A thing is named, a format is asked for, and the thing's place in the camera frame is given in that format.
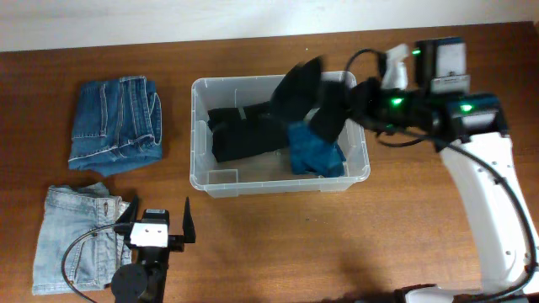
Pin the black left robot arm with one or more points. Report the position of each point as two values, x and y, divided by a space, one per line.
145 279

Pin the clear plastic storage bin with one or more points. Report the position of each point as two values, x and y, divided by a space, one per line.
266 173

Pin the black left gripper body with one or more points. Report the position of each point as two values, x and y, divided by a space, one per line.
160 255

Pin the teal blue shirt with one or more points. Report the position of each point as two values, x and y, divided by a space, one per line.
310 154

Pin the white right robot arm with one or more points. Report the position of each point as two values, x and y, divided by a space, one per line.
424 93

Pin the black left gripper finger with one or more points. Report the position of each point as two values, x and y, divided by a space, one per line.
130 213
188 224

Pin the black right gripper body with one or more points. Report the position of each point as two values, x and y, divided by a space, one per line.
372 105

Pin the black garment with tape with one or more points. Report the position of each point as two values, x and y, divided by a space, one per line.
302 89

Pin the folded light blue jeans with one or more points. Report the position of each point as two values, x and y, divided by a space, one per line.
70 251

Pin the folded dark blue jeans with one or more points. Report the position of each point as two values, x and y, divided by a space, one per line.
118 126

